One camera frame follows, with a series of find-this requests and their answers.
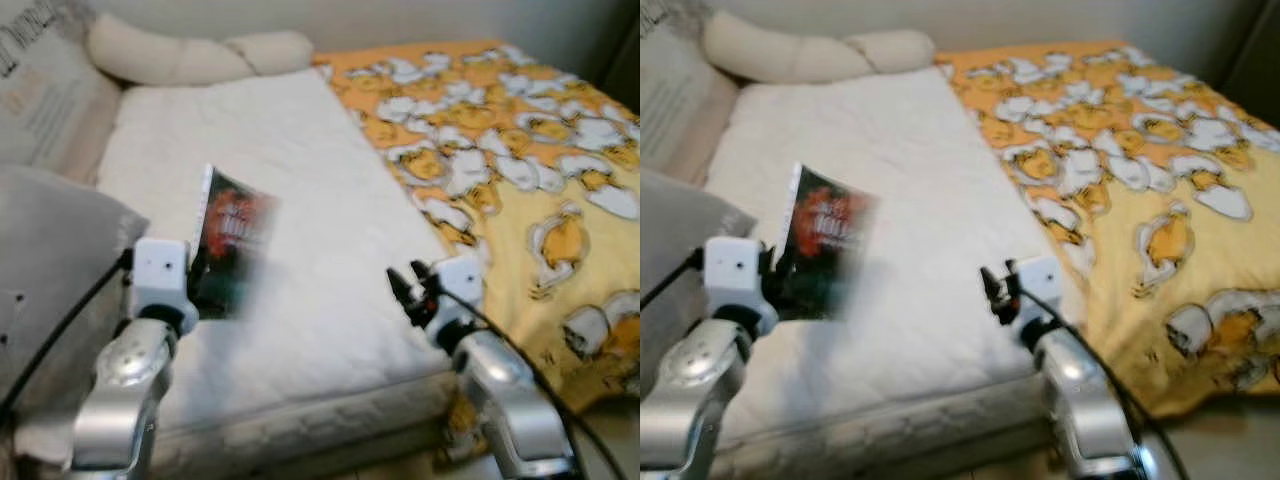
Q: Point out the beige printed headboard cushion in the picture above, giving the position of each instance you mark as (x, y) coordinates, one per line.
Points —
(50, 90)
(670, 90)

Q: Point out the white quilted mattress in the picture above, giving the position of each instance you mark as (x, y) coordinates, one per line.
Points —
(300, 200)
(900, 200)

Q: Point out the long beige bolster pillow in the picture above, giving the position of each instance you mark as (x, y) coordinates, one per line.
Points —
(170, 55)
(790, 55)

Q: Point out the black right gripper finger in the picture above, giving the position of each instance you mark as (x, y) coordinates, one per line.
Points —
(990, 285)
(400, 285)

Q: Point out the grey bear pillow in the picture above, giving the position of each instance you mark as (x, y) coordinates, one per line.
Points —
(670, 260)
(50, 260)

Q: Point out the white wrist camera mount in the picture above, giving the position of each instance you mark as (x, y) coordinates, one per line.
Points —
(735, 275)
(1040, 285)
(462, 285)
(160, 275)

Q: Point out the dark red-covered book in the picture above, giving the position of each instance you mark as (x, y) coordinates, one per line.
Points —
(825, 240)
(235, 245)

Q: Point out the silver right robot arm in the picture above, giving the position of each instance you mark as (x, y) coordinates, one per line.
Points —
(510, 400)
(1085, 400)

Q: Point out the yellow cartoon print blanket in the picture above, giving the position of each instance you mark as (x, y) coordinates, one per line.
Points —
(520, 130)
(1150, 130)

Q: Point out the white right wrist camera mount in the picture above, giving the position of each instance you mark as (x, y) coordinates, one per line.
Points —
(1040, 285)
(462, 285)

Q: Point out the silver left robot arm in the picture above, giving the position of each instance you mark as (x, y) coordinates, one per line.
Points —
(120, 400)
(690, 400)

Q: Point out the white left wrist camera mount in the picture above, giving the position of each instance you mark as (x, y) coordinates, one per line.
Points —
(160, 275)
(735, 275)

